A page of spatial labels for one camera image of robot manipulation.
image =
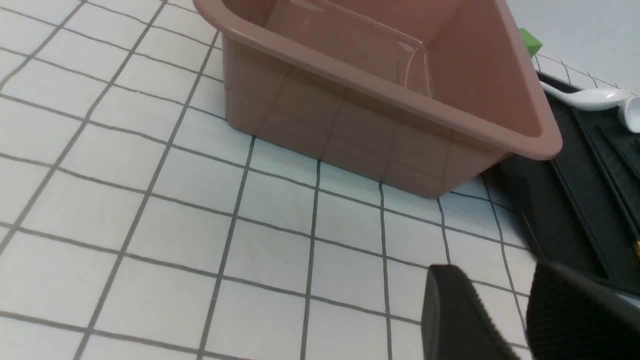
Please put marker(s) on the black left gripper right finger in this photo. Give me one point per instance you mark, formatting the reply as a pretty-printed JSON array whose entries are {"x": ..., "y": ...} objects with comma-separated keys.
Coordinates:
[{"x": 571, "y": 317}]

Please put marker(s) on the black plastic tray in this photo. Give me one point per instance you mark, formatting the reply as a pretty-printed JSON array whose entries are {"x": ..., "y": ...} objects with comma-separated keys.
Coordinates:
[{"x": 583, "y": 204}]

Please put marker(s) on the pink plastic bin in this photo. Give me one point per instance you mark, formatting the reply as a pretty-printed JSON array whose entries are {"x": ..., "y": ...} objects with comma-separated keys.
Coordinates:
[{"x": 421, "y": 95}]

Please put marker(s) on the green block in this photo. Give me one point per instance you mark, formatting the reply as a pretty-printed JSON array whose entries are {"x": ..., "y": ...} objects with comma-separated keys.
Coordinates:
[{"x": 532, "y": 44}]

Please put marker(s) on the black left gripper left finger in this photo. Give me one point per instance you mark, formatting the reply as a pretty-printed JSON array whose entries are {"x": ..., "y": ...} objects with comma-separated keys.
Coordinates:
[{"x": 455, "y": 325}]

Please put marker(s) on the dark chopstick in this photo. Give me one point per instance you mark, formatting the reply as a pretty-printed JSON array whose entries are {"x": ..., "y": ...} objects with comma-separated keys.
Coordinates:
[{"x": 530, "y": 236}]

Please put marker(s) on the white ceramic spoon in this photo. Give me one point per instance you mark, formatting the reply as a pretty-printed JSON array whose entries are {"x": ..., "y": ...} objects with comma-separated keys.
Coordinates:
[
  {"x": 589, "y": 100},
  {"x": 629, "y": 114}
]

